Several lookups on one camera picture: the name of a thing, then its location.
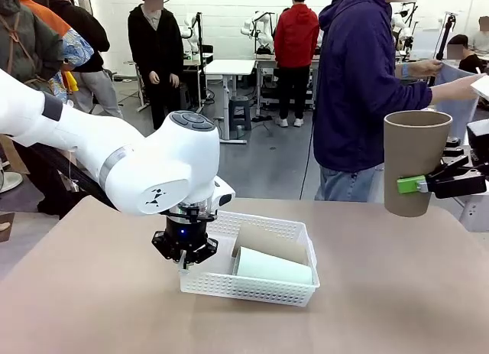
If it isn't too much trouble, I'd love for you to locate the person in black hoodie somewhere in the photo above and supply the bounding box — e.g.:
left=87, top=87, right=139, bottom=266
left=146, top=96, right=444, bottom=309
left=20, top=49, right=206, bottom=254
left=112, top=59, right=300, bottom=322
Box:
left=127, top=0, right=185, bottom=132

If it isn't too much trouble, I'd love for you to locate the brown cardboard box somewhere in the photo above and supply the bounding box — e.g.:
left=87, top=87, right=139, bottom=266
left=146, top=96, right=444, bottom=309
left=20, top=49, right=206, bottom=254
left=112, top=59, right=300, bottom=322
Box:
left=0, top=134, right=31, bottom=175

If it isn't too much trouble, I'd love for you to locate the pale blue cloth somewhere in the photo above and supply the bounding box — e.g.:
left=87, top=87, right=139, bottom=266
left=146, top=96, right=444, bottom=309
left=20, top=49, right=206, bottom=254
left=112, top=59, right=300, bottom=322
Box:
left=431, top=60, right=479, bottom=138

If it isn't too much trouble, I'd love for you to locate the orange jacket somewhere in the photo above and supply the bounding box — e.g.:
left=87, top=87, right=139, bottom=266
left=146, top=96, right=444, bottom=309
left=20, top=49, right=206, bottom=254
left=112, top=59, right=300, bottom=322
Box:
left=17, top=0, right=73, bottom=37

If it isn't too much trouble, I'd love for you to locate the seated person in black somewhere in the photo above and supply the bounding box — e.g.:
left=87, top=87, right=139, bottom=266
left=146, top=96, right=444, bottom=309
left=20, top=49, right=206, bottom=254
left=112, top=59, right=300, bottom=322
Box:
left=446, top=34, right=487, bottom=75

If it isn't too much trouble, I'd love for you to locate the dark small stool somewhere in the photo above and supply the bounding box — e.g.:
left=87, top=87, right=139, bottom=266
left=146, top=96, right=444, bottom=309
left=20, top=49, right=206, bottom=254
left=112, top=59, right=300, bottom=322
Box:
left=179, top=82, right=191, bottom=111

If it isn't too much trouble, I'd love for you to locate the white robot workbench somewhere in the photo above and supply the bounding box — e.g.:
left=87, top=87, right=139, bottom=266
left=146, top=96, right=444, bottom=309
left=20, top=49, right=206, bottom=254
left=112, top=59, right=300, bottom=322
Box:
left=254, top=51, right=320, bottom=118

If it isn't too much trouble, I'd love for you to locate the white board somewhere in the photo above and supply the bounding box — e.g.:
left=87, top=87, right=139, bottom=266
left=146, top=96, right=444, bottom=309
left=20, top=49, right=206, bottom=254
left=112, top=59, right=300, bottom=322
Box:
left=469, top=73, right=489, bottom=102

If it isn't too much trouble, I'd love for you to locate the grey plastic stool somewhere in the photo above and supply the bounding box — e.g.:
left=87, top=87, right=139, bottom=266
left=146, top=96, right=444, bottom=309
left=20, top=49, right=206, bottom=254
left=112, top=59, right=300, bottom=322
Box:
left=228, top=96, right=253, bottom=132

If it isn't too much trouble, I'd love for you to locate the purple jacket person left hand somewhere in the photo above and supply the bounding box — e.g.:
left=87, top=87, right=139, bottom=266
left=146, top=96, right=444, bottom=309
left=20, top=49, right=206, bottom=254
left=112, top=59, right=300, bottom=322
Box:
left=415, top=58, right=445, bottom=80

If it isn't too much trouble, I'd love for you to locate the person in purple jacket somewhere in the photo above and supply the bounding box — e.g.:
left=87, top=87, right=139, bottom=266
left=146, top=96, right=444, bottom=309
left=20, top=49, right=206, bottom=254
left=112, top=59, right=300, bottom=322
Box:
left=312, top=0, right=483, bottom=203

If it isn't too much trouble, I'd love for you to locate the white round stand base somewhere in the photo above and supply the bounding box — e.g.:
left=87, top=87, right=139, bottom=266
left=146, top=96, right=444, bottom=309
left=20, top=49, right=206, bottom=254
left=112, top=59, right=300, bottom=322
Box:
left=0, top=171, right=24, bottom=194

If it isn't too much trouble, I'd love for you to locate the purple jacket person left forearm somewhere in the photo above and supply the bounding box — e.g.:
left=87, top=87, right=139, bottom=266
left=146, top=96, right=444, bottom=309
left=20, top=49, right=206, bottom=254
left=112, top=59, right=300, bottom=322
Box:
left=397, top=62, right=419, bottom=80

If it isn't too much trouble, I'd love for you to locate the blue patterned garment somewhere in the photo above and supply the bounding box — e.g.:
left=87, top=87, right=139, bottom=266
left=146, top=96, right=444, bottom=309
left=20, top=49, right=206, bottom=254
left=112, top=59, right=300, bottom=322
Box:
left=57, top=29, right=96, bottom=102

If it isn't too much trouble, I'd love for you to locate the grey metal desk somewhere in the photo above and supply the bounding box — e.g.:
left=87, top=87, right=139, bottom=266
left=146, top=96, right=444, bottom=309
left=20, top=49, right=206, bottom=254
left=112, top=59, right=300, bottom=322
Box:
left=182, top=52, right=215, bottom=114

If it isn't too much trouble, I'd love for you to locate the purple jacket person right hand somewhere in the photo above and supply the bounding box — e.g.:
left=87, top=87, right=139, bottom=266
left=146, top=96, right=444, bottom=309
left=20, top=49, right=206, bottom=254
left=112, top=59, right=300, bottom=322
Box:
left=444, top=73, right=482, bottom=103

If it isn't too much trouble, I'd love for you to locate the white perforated plastic basket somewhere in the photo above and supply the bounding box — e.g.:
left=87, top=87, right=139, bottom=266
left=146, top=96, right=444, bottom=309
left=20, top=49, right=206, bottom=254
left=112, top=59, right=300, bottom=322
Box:
left=178, top=210, right=321, bottom=308

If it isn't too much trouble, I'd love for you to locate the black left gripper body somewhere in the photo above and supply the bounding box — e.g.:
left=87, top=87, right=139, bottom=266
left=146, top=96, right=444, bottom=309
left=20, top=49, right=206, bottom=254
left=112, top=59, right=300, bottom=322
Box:
left=165, top=217, right=210, bottom=252

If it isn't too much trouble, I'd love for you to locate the black sleeved left arm cable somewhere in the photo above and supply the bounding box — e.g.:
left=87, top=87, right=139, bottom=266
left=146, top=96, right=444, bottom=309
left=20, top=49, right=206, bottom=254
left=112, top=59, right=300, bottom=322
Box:
left=21, top=139, right=120, bottom=212

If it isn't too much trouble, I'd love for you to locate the person in red jacket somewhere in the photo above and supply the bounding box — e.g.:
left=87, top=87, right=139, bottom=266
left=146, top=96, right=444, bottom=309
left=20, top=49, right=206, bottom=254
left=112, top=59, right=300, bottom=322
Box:
left=273, top=0, right=321, bottom=128

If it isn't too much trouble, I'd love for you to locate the person in black jacket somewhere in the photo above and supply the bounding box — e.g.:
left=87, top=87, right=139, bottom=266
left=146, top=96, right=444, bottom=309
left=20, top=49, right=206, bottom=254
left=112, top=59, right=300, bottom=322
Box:
left=48, top=0, right=124, bottom=120

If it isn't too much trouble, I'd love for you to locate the pale green cup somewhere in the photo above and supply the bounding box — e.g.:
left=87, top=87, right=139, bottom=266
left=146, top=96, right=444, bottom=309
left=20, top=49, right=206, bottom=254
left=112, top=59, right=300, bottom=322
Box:
left=232, top=246, right=315, bottom=287

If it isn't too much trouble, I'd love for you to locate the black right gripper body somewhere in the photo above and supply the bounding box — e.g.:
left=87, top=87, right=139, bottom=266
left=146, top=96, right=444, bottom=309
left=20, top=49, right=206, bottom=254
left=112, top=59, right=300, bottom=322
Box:
left=465, top=119, right=489, bottom=175

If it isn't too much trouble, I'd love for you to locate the person in dark green coat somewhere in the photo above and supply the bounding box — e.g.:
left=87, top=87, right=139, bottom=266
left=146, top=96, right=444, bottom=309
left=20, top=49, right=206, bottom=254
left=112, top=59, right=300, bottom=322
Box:
left=0, top=0, right=95, bottom=219

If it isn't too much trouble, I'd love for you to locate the black tripod stand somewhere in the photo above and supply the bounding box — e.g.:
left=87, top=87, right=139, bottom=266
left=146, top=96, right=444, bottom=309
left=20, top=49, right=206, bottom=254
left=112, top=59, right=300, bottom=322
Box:
left=429, top=12, right=458, bottom=88

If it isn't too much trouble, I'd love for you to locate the person in light shirt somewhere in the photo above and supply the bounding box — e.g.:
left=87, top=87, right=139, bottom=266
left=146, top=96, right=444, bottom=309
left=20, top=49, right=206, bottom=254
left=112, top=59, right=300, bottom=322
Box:
left=471, top=16, right=489, bottom=51

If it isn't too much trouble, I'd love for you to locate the purple jacket person right forearm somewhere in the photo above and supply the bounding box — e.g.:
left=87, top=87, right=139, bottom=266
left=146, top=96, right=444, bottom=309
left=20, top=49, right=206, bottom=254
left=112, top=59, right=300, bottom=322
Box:
left=381, top=78, right=448, bottom=111

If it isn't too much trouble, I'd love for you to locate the white standing desk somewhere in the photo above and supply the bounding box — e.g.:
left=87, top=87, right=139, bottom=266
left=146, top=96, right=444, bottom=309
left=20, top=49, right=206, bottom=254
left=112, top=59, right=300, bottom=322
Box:
left=203, top=59, right=257, bottom=145

